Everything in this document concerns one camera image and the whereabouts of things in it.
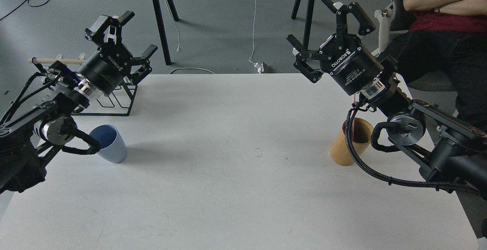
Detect wooden dowel rod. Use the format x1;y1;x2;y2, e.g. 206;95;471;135
28;57;85;65

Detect grey office chair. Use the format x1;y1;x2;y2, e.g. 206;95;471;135
372;0;455;92

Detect seated person red shirt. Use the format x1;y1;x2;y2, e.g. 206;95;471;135
378;0;487;131

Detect pink chopstick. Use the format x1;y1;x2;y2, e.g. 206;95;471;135
351;94;358;141

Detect black table legs right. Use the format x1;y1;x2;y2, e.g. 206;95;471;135
291;0;318;49

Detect black table legs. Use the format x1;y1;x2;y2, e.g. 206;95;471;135
152;0;179;65
291;0;318;49

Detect bamboo cylinder holder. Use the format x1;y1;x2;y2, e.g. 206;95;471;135
329;118;374;167

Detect black table legs left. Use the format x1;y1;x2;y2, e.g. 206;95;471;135
152;0;179;65

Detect blue plastic cup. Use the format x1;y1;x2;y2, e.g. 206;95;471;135
89;124;127;163

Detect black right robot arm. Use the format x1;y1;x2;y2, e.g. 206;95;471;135
287;0;487;199

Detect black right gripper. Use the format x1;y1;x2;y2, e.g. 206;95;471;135
286;0;384;96

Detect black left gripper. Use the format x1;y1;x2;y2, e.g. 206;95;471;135
77;11;158;96

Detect white hanging cable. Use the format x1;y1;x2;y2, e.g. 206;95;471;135
249;0;260;66

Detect black wire rack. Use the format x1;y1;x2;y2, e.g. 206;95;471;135
75;72;138;116

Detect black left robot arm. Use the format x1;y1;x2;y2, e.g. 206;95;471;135
0;11;157;193

